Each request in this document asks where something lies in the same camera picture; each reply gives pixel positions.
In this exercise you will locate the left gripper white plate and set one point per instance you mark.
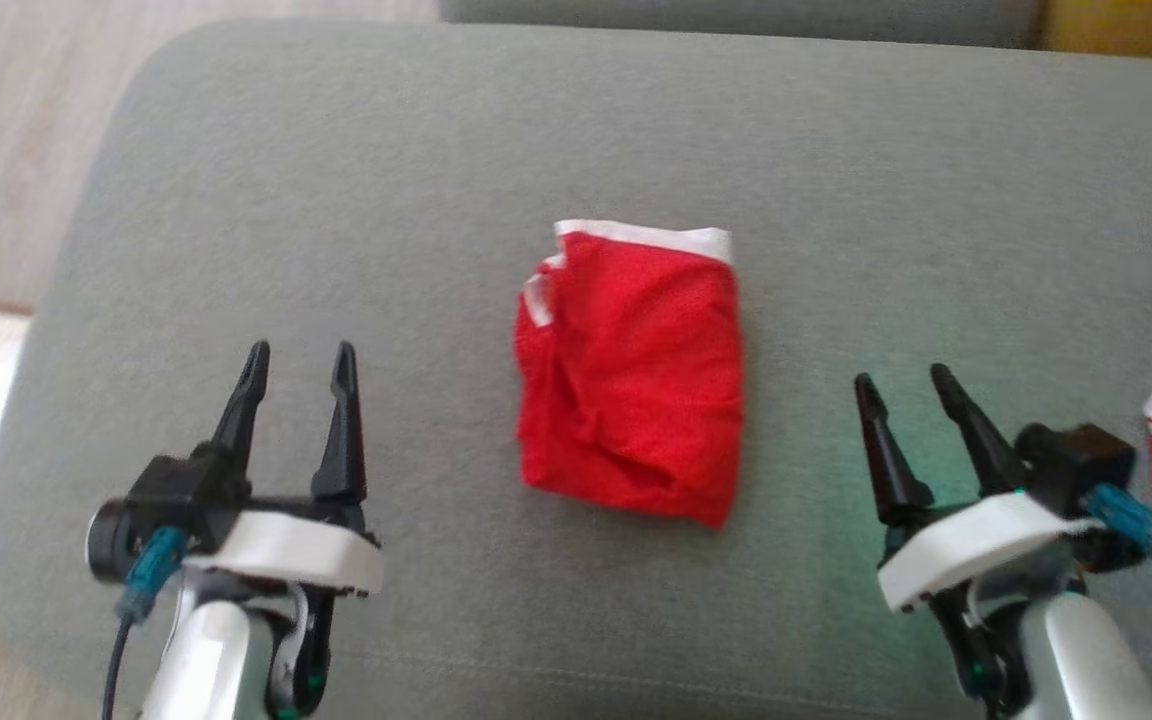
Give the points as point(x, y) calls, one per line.
point(286, 550)

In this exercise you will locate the grey sofa seat cushion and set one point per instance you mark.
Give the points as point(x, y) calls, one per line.
point(536, 150)

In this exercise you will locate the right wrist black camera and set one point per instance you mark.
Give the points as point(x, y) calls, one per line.
point(1076, 460)

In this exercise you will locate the left white grey robot arm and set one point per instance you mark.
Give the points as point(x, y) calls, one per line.
point(206, 660)

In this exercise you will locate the right white grey robot arm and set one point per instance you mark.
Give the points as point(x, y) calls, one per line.
point(1076, 660)

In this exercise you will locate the yellow sofa cushion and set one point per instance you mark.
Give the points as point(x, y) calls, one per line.
point(1136, 25)

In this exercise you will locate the grey sofa back cushion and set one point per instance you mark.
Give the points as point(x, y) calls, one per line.
point(736, 15)

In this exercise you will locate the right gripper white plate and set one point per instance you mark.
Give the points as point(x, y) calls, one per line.
point(976, 545)

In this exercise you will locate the red white-hem shorts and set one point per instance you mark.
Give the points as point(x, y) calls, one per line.
point(636, 380)

